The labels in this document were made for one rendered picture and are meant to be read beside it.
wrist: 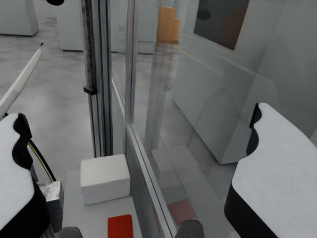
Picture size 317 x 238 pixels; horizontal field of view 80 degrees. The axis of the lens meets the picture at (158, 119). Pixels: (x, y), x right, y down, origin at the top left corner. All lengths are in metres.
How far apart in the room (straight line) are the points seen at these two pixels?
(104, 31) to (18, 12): 6.94
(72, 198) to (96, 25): 0.61
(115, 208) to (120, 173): 0.13
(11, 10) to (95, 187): 7.20
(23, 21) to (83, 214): 7.16
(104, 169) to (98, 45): 0.43
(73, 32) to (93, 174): 5.30
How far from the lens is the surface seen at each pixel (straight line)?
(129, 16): 0.75
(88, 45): 0.73
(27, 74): 0.45
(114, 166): 0.74
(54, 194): 0.87
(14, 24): 7.72
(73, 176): 0.88
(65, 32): 5.88
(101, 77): 0.77
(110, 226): 0.72
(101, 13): 0.71
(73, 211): 0.79
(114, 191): 0.75
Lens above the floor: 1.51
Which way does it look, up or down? 32 degrees down
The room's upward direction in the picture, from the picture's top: 8 degrees clockwise
